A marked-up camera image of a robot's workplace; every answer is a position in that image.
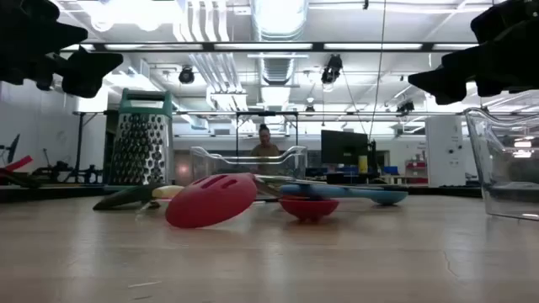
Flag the thin black hanging cable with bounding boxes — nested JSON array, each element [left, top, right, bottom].
[[368, 0, 387, 142]]

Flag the black tilted screen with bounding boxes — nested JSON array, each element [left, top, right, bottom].
[[0, 133, 21, 166]]

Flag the red shelf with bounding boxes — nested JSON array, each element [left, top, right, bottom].
[[404, 158, 429, 185]]

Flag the large clear plastic bin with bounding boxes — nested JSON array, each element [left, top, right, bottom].
[[464, 107, 539, 222]]

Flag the blue plastic spoon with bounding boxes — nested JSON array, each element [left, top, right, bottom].
[[278, 183, 408, 206]]

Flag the black floor equipment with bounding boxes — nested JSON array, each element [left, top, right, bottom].
[[31, 159, 104, 185]]

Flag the black monitor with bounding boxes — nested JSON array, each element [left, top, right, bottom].
[[320, 129, 370, 166]]

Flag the small clear plastic bin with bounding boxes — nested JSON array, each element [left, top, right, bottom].
[[189, 145, 308, 186]]

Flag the white cabinet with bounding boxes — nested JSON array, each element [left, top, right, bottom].
[[424, 115, 467, 188]]

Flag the red and black tool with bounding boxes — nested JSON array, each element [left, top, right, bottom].
[[0, 154, 43, 189]]

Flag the red slotted spatula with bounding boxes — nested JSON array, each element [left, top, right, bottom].
[[165, 172, 296, 230]]

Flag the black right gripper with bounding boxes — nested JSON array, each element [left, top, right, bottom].
[[407, 0, 539, 105]]

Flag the person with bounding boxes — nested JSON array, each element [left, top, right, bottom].
[[250, 123, 282, 159]]

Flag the green handled knife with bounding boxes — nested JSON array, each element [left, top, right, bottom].
[[92, 183, 169, 211]]

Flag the black metal stand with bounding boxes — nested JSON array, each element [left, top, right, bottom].
[[72, 109, 111, 185]]

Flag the black overhead frame bar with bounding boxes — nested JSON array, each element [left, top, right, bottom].
[[61, 40, 479, 53]]

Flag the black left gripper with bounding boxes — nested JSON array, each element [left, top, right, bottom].
[[0, 0, 125, 99]]

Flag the black aluminium table frame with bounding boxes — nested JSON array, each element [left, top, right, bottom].
[[0, 183, 483, 204]]

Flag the teal steel box grater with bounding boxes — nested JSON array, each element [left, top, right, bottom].
[[104, 88, 175, 194]]

